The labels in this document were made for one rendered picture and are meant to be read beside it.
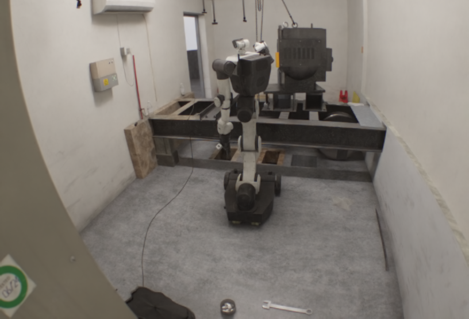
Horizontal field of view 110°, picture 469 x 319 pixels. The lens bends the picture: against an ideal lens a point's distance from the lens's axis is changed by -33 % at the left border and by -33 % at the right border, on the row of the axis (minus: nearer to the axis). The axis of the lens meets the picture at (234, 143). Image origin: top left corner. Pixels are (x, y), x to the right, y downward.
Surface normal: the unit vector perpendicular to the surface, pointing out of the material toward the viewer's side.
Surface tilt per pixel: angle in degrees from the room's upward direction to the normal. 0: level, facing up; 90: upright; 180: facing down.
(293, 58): 90
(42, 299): 90
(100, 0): 90
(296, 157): 90
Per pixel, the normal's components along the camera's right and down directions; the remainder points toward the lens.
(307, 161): -0.28, 0.42
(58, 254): 0.96, 0.07
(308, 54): -0.03, 0.43
